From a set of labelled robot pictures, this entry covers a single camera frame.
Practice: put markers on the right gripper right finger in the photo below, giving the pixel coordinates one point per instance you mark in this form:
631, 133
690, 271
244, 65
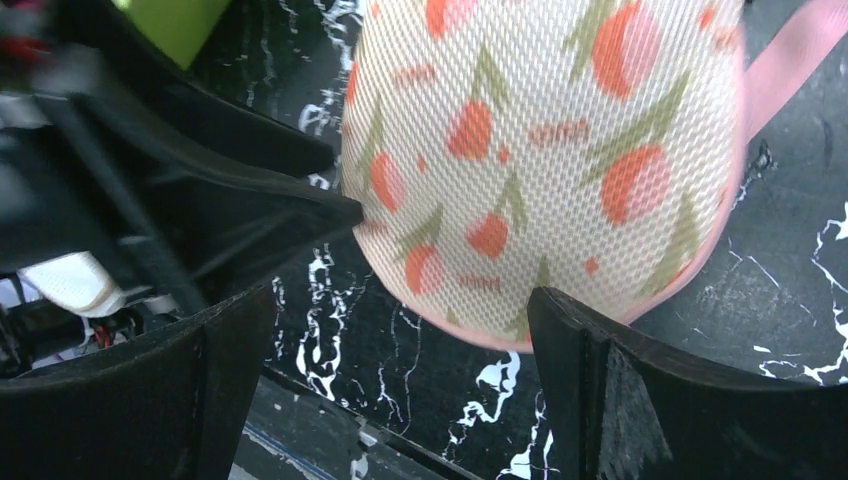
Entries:
623, 405

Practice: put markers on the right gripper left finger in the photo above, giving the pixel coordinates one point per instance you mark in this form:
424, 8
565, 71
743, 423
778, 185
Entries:
168, 404

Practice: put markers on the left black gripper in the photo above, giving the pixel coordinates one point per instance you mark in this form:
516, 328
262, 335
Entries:
193, 220

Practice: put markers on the floral mesh laundry bag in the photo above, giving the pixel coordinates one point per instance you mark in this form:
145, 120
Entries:
591, 146

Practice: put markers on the cream round mesh laundry bag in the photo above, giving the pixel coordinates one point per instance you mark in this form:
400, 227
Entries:
78, 283

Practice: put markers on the green plastic bin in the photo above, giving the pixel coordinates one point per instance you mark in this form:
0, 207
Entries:
179, 28

